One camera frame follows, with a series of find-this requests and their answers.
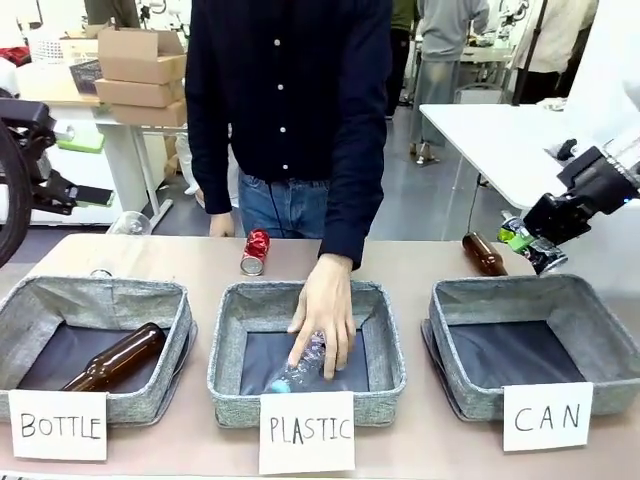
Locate person's left hand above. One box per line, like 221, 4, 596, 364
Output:
286, 252, 358, 382

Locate small brown glass bottle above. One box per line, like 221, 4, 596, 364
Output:
461, 231, 510, 278

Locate white folding table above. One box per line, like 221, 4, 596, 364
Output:
418, 101, 640, 212

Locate large brown glass bottle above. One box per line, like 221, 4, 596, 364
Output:
59, 322, 168, 393

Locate grey fabric basket can label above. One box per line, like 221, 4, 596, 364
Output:
420, 272, 640, 422

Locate person's left forearm navy sleeve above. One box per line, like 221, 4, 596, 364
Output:
318, 119, 387, 272

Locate grey fabric basket bottle label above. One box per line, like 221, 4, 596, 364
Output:
0, 273, 198, 425

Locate white paper label CAN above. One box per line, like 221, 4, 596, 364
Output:
501, 381, 595, 453

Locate red crushed can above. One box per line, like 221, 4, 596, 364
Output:
239, 228, 273, 277

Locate white paper label BOTTLE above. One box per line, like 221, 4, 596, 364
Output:
7, 388, 110, 462

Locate background person white shirt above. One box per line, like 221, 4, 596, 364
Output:
513, 0, 600, 107

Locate dark woven basket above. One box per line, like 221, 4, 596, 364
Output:
68, 58, 105, 96

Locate white paper label PLASTIC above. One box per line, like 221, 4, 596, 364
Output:
257, 391, 357, 476

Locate clear glass bottle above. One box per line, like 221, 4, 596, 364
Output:
106, 210, 152, 237

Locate person's right hand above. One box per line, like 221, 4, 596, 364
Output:
208, 213, 236, 239

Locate person's right forearm navy sleeve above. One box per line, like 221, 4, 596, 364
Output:
185, 114, 236, 217

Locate white plastic laundry basket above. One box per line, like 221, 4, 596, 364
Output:
29, 36, 67, 67

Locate white desk with leg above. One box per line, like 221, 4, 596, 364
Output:
47, 94, 190, 224

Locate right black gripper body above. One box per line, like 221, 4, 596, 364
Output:
521, 191, 595, 247

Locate flat closed cardboard box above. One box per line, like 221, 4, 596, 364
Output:
109, 98, 189, 128
94, 77, 186, 110

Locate clear crushed plastic bottle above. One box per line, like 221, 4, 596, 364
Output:
269, 329, 332, 396

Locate person's torso navy shirt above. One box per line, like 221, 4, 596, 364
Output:
185, 0, 394, 240

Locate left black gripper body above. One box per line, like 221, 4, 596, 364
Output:
0, 98, 57, 201

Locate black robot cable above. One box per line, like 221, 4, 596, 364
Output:
0, 119, 34, 269

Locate grey fabric basket plastic label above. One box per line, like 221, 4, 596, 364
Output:
207, 279, 409, 430

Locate background person dark clothes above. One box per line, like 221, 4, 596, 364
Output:
384, 0, 422, 120

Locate background person grey clothes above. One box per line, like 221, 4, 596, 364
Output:
409, 0, 492, 165

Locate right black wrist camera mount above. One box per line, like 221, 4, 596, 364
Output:
555, 145, 640, 217

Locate open cardboard box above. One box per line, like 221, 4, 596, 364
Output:
96, 25, 188, 86

